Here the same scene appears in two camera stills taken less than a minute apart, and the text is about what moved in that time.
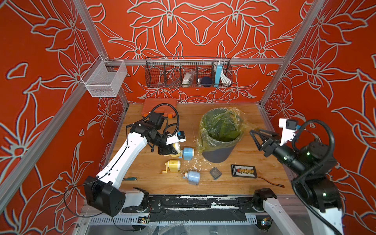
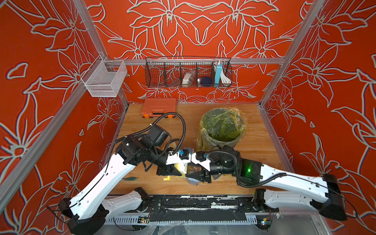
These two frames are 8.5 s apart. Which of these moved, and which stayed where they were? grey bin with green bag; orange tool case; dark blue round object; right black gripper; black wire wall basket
Moved: right black gripper
Stayed: orange tool case; dark blue round object; black wire wall basket; grey bin with green bag
